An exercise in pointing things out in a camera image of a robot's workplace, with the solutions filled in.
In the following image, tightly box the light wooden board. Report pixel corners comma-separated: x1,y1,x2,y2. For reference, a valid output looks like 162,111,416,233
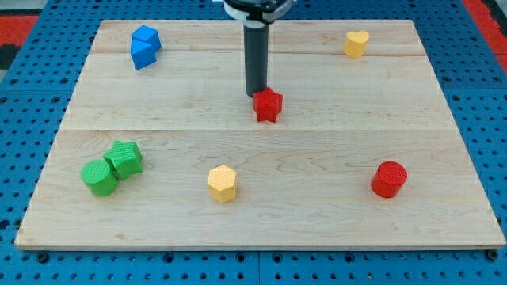
15,20,505,251

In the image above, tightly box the blue cube block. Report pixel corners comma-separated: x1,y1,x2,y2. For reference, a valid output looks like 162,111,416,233
132,25,162,51

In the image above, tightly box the yellow hexagon block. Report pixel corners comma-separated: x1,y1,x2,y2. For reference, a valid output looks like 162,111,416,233
208,165,237,203

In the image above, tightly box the blue wedge block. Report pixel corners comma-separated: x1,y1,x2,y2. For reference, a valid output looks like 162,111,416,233
130,39,157,70

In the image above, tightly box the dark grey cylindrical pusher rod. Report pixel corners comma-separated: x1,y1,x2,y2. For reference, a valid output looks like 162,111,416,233
243,25,269,97

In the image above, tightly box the red star block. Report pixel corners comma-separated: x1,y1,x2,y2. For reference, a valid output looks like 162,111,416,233
253,87,283,123

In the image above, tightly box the green star block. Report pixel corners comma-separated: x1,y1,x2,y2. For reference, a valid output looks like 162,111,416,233
103,140,143,180

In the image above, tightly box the green cylinder block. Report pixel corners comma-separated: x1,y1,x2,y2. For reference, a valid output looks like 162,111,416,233
81,160,119,196

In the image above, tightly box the red cylinder block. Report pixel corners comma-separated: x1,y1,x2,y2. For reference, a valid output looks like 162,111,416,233
371,161,408,199

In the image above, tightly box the yellow heart block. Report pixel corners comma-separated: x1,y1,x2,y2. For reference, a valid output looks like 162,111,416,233
343,31,369,59

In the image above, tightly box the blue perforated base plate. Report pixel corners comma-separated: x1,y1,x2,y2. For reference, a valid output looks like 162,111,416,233
1,0,506,284

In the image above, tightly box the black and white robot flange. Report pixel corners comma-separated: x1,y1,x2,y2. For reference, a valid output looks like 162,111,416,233
222,0,295,28

